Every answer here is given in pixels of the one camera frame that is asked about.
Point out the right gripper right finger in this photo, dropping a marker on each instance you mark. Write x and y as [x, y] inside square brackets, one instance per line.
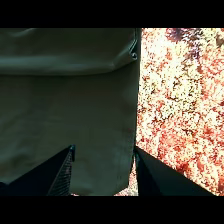
[160, 181]

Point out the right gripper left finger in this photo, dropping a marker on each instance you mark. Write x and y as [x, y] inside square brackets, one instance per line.
[46, 180]

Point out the brown shirt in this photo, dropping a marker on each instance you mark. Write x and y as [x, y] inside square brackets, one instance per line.
[66, 110]

